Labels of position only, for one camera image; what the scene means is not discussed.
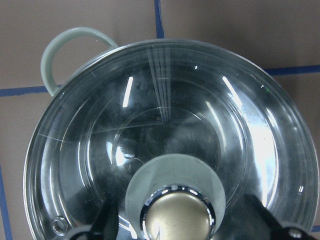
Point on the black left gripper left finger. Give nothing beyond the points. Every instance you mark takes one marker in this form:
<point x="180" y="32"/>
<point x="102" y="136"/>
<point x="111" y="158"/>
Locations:
<point x="104" y="227"/>

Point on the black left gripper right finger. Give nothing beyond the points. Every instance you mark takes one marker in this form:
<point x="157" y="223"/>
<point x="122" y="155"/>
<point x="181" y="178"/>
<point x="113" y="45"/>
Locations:
<point x="252" y="221"/>

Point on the glass pot lid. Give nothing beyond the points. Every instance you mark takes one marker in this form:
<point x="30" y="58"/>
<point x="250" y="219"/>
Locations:
<point x="175" y="140"/>

